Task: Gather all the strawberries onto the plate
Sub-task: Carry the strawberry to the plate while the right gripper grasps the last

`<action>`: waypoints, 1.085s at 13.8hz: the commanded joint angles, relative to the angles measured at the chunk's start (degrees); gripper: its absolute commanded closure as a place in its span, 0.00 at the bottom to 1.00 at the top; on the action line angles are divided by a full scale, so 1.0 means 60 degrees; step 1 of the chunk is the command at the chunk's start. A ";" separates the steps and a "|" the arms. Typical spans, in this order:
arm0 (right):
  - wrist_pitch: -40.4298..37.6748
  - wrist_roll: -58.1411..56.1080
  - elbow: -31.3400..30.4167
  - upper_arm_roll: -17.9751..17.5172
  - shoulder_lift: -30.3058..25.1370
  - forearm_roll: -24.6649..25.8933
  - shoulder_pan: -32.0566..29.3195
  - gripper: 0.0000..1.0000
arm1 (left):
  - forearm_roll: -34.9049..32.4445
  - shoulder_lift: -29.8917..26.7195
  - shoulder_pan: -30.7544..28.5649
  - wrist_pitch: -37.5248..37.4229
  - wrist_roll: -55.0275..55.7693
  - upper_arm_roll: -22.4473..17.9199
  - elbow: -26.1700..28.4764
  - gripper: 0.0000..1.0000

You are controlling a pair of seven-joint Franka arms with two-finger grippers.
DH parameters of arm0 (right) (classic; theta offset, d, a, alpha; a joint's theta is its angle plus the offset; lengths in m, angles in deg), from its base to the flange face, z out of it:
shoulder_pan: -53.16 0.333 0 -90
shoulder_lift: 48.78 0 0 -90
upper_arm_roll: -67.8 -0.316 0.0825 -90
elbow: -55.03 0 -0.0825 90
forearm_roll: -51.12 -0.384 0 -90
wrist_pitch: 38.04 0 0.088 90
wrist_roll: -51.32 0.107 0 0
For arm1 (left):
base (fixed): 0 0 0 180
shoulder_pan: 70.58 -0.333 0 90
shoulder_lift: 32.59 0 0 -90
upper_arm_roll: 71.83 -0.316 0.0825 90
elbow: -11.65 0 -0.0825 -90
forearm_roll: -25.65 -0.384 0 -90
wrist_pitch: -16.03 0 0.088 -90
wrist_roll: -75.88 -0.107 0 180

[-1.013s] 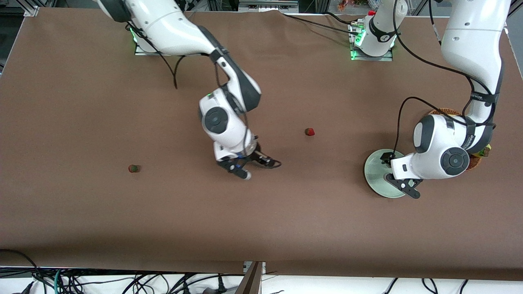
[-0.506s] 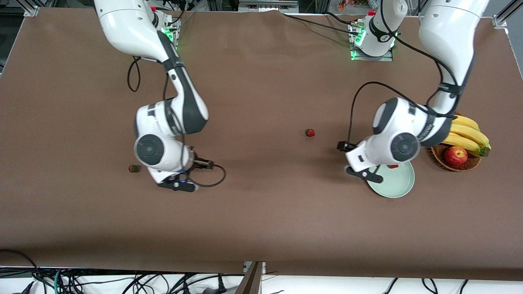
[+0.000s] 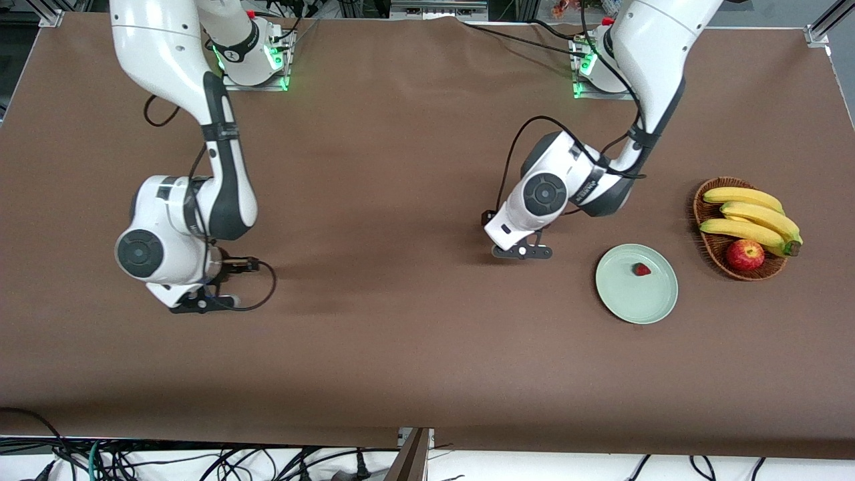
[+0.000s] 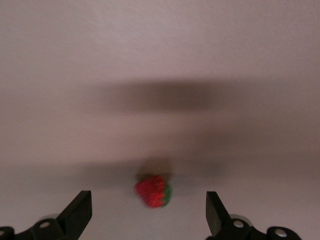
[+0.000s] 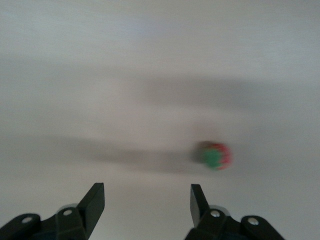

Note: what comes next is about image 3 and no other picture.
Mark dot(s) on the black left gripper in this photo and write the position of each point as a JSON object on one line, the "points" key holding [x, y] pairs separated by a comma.
{"points": [[484, 218]]}

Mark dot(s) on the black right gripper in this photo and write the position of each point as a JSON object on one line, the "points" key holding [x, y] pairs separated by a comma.
{"points": [[233, 266]]}

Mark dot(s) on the red strawberry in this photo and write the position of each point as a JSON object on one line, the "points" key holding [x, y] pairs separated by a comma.
{"points": [[642, 269]]}

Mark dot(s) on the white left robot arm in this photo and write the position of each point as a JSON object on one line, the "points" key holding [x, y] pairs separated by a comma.
{"points": [[654, 53]]}

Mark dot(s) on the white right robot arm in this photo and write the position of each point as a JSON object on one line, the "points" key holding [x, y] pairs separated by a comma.
{"points": [[160, 47]]}

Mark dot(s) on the light green plate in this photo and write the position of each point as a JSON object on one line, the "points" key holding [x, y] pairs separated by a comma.
{"points": [[628, 297]]}

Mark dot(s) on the brown table cover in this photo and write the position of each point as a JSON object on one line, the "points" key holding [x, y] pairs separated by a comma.
{"points": [[427, 200]]}

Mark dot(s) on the brown wicker basket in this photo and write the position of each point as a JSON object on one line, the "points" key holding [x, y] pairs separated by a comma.
{"points": [[718, 250]]}

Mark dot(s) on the aluminium beam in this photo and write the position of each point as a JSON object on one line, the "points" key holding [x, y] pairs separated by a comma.
{"points": [[409, 461]]}

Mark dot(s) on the red apple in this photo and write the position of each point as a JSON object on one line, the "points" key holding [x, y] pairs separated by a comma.
{"points": [[745, 255]]}

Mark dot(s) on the yellow banana bunch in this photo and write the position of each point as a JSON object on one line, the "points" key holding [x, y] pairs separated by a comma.
{"points": [[755, 214]]}

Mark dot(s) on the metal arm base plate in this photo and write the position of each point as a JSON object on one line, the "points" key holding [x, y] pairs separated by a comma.
{"points": [[588, 93], [267, 85]]}

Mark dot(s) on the grey metal rail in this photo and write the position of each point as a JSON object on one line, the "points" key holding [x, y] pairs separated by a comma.
{"points": [[437, 10]]}

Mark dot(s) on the aluminium frame profile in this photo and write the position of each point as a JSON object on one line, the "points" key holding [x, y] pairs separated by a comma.
{"points": [[818, 33], [53, 19]]}

